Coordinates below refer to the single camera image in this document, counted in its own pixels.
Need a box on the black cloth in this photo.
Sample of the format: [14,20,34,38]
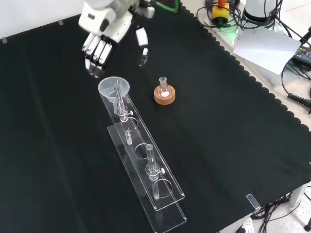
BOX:
[0,0,311,233]

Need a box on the black box with yellow label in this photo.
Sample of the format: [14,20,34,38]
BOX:
[292,45,311,66]

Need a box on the green cable at hand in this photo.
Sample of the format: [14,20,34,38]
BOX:
[155,0,182,14]

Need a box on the pale board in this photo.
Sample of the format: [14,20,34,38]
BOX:
[232,24,302,76]

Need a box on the clear plastic funnel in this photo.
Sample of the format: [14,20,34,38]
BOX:
[98,76,132,114]

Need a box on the white table leg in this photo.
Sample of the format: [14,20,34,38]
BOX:
[290,183,308,207]

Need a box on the black coiled cable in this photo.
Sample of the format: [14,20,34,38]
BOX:
[281,60,311,109]

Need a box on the green cable by stop button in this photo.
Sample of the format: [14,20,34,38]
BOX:
[213,13,242,32]

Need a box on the small round-bottom glass flask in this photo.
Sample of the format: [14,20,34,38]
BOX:
[157,76,171,98]

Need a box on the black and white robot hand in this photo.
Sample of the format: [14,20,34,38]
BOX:
[78,0,156,79]

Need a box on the clear tape strip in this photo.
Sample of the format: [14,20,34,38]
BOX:
[245,193,261,211]

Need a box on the yellow stop button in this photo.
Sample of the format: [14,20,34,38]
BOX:
[211,0,230,25]

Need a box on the clear acrylic funnel stand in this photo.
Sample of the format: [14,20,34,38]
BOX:
[99,83,188,233]

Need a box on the cork ring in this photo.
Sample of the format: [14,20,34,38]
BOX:
[154,85,176,105]

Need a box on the white power strip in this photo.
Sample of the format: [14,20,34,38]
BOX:
[232,216,256,233]

